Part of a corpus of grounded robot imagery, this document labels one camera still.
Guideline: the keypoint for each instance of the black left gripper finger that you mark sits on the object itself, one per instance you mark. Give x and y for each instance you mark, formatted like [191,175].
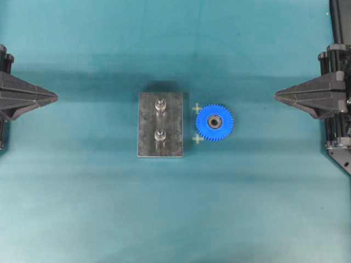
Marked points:
[13,87]
[15,104]

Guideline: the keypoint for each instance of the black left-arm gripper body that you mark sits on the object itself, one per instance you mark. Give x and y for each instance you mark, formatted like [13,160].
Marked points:
[6,66]

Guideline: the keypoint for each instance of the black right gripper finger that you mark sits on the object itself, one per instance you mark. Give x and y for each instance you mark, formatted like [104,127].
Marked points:
[319,105]
[330,82]

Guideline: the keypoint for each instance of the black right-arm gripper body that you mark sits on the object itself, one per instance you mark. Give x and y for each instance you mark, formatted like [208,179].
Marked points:
[337,126]

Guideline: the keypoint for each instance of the large blue plastic gear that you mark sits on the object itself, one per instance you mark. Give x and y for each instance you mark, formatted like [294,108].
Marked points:
[214,122]

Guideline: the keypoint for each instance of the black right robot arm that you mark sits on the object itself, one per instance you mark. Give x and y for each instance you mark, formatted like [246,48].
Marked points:
[340,18]

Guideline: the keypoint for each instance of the upper steel shaft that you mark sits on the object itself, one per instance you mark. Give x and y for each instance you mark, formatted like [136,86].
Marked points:
[160,105]

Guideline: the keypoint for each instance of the grey metal base plate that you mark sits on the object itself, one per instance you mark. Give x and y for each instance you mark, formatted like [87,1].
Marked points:
[170,120]

